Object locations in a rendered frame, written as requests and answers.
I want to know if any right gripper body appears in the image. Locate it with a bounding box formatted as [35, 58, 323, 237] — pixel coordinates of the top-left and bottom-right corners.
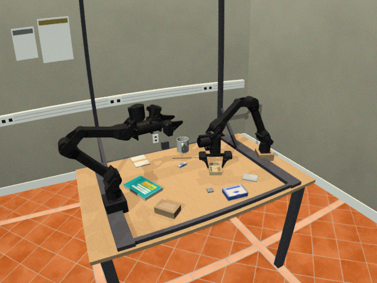
[146, 119, 173, 137]

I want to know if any wooden ball-in-hole puzzle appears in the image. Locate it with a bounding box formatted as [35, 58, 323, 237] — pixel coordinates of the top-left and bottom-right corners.
[209, 162, 222, 176]

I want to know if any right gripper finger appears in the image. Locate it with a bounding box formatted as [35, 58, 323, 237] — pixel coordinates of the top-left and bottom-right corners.
[160, 113, 175, 121]
[170, 120, 183, 131]

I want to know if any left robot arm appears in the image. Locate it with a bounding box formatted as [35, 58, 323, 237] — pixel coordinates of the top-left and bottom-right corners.
[197, 96, 273, 154]

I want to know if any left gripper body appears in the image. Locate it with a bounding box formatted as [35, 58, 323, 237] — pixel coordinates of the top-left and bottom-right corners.
[199, 145, 233, 160]

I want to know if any grey mug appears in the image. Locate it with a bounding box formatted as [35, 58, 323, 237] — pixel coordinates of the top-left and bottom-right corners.
[177, 137, 189, 153]

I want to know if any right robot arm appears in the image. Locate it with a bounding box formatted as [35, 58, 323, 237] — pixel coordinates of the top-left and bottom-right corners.
[58, 104, 161, 203]

